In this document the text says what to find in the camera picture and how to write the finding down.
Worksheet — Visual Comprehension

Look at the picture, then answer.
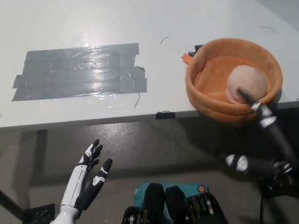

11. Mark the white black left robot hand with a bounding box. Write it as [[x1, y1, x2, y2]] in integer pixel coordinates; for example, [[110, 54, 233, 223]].
[[40, 137, 118, 224]]

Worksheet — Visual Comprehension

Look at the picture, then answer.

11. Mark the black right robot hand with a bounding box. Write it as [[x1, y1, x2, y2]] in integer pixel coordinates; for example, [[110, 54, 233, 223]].
[[216, 83, 299, 207]]

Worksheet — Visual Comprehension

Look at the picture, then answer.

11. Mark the pale pink plush dumpling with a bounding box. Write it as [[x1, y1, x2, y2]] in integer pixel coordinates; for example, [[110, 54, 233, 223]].
[[223, 64, 270, 106]]

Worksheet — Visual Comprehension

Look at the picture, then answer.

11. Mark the black robot torso teal top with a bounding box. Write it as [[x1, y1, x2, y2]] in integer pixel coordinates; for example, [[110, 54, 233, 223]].
[[115, 177, 231, 224]]

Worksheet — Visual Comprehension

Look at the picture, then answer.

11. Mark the black metal table leg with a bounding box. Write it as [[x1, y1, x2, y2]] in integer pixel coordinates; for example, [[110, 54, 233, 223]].
[[0, 175, 57, 224]]

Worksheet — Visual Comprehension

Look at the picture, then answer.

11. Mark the orange plush bowl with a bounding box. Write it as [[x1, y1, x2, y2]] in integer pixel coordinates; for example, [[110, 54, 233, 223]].
[[182, 33, 286, 128]]

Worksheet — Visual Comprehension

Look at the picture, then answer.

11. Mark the black tape on table edge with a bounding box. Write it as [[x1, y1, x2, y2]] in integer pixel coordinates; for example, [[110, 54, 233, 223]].
[[155, 110, 176, 120]]

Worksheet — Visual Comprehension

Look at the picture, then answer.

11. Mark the small black tape piece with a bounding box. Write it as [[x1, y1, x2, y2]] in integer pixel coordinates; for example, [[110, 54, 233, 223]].
[[188, 44, 205, 58]]

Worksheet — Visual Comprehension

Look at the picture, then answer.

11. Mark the small orange tape piece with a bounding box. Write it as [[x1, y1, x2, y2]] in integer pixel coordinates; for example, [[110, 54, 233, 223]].
[[180, 52, 194, 65]]

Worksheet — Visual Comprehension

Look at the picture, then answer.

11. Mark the grey duct tape patch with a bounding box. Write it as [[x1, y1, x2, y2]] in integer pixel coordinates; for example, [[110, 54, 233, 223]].
[[8, 42, 148, 103]]

